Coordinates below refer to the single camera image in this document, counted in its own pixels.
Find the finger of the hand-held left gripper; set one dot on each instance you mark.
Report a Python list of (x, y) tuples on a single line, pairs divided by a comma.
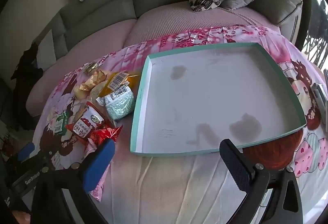
[(25, 151)]

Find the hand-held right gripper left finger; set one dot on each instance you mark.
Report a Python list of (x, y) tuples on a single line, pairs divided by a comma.
[(98, 165)]

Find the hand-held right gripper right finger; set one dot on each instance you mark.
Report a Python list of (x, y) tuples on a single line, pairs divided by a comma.
[(234, 165)]

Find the red foil snack packet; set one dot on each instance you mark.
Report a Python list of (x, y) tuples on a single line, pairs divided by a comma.
[(107, 133)]

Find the red and white biscuit packet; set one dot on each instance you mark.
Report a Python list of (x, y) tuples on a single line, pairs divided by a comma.
[(88, 120)]

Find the green and white snack packet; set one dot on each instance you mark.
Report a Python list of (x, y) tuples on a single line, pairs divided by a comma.
[(120, 104)]

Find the teal cardboard tray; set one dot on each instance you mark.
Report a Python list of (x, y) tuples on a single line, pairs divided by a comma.
[(205, 98)]

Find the beige snack packet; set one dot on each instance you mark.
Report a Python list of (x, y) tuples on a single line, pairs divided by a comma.
[(93, 79)]

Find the person's left hand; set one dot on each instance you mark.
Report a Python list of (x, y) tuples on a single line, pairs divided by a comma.
[(21, 217)]

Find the small green snack packet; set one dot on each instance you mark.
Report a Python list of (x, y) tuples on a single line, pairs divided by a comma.
[(60, 122)]

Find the pink printed blanket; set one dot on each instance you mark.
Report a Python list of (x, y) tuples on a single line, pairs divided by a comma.
[(179, 188)]

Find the black clothing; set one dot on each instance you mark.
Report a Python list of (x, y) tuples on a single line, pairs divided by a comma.
[(24, 72)]

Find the orange jelly packet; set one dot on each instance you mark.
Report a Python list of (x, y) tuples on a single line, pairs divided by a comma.
[(120, 83)]

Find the white pillow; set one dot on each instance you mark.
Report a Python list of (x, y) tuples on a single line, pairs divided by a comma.
[(46, 49)]

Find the white rectangular device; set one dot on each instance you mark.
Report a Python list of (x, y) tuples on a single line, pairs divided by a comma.
[(319, 95)]

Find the smartphone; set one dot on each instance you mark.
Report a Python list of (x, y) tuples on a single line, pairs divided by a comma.
[(326, 74)]

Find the black metal chair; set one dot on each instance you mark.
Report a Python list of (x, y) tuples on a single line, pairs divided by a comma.
[(317, 42)]

